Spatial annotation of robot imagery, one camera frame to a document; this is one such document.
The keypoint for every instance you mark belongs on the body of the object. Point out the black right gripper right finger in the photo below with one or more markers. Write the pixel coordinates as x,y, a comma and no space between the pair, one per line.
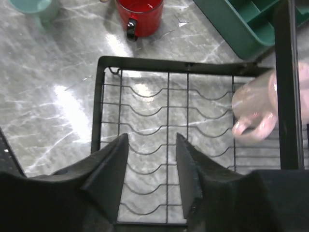
216,199

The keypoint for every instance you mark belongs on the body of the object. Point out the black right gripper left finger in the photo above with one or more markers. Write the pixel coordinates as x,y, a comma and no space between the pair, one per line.
76,198

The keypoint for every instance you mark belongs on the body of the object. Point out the pink speckled mug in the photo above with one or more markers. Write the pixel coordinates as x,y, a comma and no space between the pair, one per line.
255,106

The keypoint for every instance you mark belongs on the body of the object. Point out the teal cup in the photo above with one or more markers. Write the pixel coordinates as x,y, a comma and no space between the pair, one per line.
42,11

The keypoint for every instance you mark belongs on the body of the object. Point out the red mug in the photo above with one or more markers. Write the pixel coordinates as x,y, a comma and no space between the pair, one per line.
140,18

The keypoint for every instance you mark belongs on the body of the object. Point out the green compartment tray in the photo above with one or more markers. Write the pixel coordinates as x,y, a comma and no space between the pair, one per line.
246,25

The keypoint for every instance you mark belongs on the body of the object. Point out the black table front rail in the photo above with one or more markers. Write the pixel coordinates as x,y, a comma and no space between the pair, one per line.
8,161

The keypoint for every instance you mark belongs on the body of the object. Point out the black wire dish rack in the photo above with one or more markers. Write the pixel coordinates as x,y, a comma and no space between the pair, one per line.
139,108

